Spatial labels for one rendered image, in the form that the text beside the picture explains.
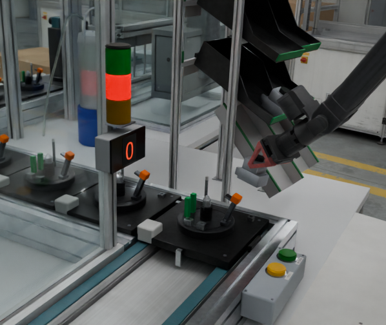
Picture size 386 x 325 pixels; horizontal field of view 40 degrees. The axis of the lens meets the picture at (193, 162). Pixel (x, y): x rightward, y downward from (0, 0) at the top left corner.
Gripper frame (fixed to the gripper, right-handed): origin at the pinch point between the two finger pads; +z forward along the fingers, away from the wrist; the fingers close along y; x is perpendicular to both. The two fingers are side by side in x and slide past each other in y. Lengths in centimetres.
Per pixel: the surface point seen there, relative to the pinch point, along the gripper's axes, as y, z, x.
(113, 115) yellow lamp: 39.4, -0.9, -15.0
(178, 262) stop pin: 23.8, 14.5, 14.8
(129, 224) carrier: 24.4, 24.4, 1.2
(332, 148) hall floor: -338, 145, -50
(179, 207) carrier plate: 9.3, 21.5, 0.9
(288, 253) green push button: 8.3, -2.8, 23.1
